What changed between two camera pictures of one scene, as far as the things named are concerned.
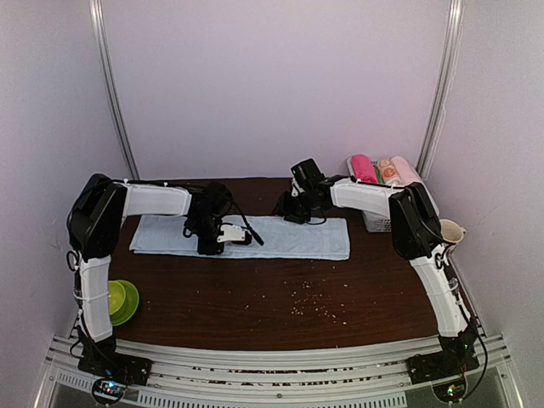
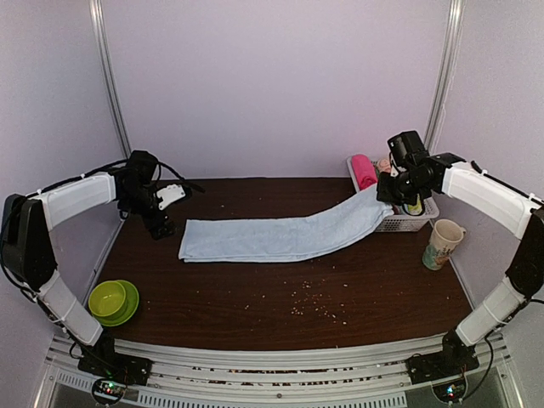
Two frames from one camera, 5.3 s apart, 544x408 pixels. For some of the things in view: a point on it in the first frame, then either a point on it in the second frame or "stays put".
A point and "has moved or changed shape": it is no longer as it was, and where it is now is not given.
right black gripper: [285, 208] → [384, 194]
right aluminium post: [433, 135] stays put
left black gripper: [205, 248] → [161, 231]
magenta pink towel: [364, 169] stays put
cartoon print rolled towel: [389, 172] stays put
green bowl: [116, 297] stays put
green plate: [129, 307] stays put
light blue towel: [163, 235] has moved or changed shape
